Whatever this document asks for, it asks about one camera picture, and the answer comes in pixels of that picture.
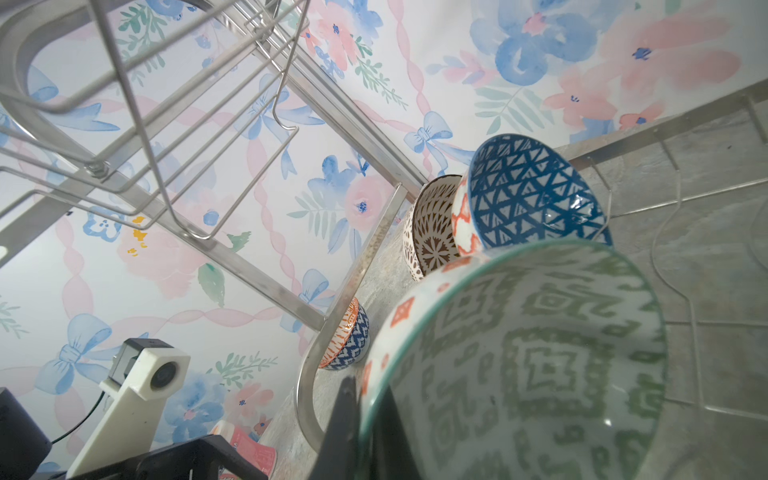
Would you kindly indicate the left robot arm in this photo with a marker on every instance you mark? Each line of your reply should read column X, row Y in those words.
column 24, row 447

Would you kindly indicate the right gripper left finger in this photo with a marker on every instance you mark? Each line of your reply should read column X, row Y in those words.
column 337, row 458

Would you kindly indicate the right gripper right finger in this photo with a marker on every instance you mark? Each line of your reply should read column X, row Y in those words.
column 392, row 457

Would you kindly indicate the orange patterned bowl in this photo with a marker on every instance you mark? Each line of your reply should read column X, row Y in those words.
column 350, row 341

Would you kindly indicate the dark blue patterned bowl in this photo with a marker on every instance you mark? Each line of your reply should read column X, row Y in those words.
column 518, row 190

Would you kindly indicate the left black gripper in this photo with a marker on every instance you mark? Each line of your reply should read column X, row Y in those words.
column 202, row 458

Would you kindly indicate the pale green patterned bowl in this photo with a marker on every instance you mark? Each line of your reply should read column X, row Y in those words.
column 541, row 361

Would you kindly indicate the chrome wire dish rack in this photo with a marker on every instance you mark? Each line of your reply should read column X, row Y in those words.
column 252, row 161

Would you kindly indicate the white maroon patterned bowl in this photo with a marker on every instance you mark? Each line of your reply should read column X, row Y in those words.
column 428, row 242

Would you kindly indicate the pink white cup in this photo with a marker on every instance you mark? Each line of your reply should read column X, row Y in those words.
column 264, row 458

